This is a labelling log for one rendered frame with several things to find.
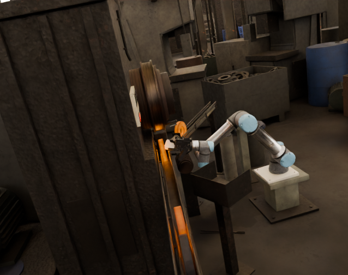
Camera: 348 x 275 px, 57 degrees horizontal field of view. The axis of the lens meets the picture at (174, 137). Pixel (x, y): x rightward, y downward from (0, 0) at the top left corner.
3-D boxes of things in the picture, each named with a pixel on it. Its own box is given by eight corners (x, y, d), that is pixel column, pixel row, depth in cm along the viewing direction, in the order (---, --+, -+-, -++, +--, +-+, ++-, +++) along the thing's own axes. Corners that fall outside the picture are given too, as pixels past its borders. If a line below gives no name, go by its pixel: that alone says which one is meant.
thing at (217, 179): (241, 294, 185) (225, 184, 163) (209, 274, 205) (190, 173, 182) (262, 274, 197) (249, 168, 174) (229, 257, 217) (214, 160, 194)
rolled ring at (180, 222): (190, 251, 144) (183, 252, 144) (181, 211, 152) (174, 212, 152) (190, 246, 128) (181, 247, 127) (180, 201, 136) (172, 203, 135)
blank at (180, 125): (180, 143, 270) (184, 143, 269) (172, 133, 259) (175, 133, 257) (185, 128, 278) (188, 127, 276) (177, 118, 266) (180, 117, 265)
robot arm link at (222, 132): (238, 104, 237) (189, 149, 242) (243, 107, 226) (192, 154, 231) (247, 115, 240) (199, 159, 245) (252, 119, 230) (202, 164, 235)
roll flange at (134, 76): (142, 144, 196) (124, 68, 182) (141, 125, 241) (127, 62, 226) (157, 141, 197) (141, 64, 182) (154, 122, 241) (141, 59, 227)
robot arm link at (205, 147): (213, 154, 221) (215, 143, 219) (198, 154, 220) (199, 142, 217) (211, 150, 229) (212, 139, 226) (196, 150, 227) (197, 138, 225)
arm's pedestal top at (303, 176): (287, 164, 272) (286, 160, 271) (309, 179, 242) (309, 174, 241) (252, 173, 267) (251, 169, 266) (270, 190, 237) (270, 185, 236)
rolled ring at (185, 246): (184, 223, 127) (176, 225, 127) (192, 258, 110) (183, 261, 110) (191, 257, 135) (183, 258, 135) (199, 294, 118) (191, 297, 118)
